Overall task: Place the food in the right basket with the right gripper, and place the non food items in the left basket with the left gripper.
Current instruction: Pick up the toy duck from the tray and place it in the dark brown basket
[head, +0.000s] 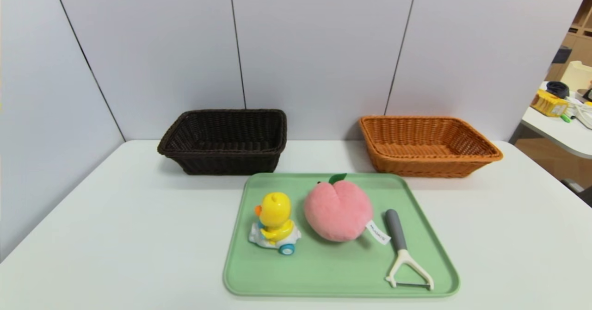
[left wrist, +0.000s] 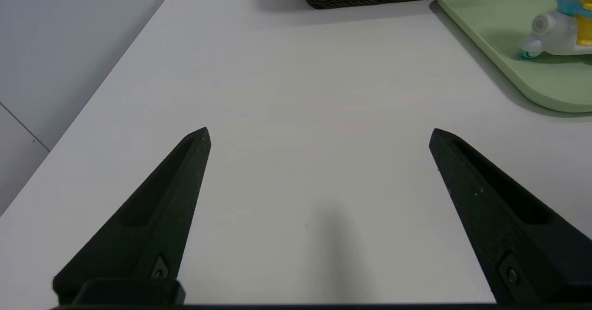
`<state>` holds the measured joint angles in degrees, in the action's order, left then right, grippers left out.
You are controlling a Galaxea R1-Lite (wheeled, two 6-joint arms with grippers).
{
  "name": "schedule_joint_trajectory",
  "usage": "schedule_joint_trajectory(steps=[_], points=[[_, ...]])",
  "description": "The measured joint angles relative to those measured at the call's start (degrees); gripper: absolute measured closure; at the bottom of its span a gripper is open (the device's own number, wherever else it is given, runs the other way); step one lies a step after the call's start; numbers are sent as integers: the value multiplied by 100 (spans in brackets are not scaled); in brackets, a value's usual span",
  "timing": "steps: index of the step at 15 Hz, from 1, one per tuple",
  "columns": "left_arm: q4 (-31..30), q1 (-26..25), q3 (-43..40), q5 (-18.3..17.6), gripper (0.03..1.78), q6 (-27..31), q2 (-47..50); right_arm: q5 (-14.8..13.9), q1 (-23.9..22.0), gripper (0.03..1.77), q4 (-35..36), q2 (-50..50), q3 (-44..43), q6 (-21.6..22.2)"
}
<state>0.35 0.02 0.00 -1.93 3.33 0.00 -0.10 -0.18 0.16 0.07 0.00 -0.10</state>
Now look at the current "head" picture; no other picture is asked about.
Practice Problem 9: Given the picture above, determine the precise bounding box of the yellow duck toy car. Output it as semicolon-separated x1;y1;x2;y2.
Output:
248;192;302;256

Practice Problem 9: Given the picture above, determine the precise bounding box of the grey handled white peeler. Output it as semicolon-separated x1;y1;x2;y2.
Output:
385;209;435;291

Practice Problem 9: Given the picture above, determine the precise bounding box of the dark brown wicker basket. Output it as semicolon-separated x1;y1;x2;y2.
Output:
157;109;288;176

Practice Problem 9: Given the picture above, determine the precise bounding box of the orange wicker basket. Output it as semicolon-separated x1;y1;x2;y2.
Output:
359;115;504;178

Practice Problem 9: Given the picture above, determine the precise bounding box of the pink plush peach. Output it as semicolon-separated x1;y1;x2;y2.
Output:
303;174;391;246

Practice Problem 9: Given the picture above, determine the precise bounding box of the light green plastic tray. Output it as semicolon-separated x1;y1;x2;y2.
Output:
223;173;461;298

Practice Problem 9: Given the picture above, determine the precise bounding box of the yellow box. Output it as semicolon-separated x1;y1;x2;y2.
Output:
530;89;569;118

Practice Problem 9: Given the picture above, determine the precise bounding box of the black round object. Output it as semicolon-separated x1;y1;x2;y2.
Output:
546;81;570;99

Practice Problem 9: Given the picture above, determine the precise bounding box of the white side table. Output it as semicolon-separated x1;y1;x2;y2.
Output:
521;81;592;160

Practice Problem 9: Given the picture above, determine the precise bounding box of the cream plastic container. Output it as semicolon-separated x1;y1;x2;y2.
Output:
560;61;592;92

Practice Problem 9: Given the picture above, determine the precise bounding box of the wooden shelf cabinet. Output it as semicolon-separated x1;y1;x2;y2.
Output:
545;0;592;81

